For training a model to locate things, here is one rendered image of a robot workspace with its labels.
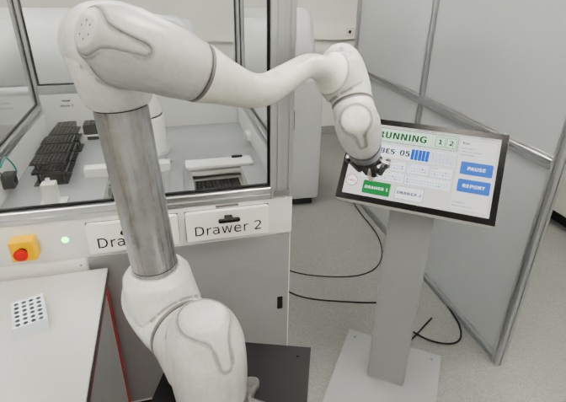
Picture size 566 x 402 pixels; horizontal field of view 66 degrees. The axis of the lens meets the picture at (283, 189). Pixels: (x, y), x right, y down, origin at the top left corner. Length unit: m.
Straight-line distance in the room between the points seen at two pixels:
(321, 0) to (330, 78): 3.80
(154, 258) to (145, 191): 0.16
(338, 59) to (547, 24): 1.11
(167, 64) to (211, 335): 0.50
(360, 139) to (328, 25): 3.87
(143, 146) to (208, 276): 0.90
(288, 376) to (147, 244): 0.48
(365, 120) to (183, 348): 0.60
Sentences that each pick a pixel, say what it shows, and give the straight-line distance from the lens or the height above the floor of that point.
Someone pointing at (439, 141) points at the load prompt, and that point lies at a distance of 1.59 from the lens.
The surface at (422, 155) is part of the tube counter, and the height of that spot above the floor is 1.11.
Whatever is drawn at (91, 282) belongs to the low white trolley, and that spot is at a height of 0.76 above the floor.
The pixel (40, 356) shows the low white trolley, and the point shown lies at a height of 0.76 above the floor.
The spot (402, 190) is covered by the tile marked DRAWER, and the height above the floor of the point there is 1.01.
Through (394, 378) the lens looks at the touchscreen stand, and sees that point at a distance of 2.15.
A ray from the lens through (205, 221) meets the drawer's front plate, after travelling 1.53.
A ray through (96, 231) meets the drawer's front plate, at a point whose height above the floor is 0.90.
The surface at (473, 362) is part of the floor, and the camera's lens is 2.44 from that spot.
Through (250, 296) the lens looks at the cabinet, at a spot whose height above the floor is 0.52.
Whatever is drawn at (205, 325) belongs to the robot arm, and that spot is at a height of 1.05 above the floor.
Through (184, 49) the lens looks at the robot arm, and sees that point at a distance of 0.69.
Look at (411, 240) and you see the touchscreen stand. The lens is 1.70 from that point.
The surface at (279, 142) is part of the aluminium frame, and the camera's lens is 1.47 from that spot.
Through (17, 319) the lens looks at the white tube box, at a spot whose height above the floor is 0.79.
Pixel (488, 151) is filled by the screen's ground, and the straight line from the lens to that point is 1.59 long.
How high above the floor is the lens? 1.66
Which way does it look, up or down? 26 degrees down
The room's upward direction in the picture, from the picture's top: 1 degrees clockwise
